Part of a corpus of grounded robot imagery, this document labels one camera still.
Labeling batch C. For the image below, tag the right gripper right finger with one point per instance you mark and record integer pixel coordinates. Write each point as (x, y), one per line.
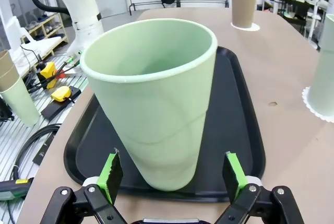
(255, 205)

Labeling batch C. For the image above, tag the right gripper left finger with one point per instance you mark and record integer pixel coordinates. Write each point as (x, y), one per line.
(91, 205)

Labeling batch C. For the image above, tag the tall green cup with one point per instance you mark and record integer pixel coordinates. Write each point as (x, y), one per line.
(156, 117)
(324, 77)

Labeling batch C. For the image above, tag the white paper doily coaster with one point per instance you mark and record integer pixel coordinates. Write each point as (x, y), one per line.
(254, 28)
(309, 104)

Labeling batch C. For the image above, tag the tall brown cup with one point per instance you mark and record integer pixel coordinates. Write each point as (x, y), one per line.
(244, 4)

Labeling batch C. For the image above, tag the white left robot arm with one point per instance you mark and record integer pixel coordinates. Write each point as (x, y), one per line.
(81, 12)

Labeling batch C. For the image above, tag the black plastic tray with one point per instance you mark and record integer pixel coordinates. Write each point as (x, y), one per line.
(235, 119)

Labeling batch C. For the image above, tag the grey slotted metal platform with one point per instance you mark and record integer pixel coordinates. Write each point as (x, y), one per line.
(15, 140)

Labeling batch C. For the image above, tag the yellow emergency stop box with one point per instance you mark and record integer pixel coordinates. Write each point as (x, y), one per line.
(47, 73)
(61, 94)

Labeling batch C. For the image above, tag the spare green cup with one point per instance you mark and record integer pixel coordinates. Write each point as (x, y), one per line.
(21, 104)

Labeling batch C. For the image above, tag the spare brown cup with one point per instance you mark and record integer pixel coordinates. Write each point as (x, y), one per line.
(4, 58)
(9, 77)

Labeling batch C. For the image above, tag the wooden shoe rack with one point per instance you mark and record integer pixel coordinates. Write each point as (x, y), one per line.
(44, 25)

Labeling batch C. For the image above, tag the white lab desk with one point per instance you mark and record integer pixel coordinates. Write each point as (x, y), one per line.
(295, 4)

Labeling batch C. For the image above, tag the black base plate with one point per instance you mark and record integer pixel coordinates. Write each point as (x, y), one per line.
(54, 109)

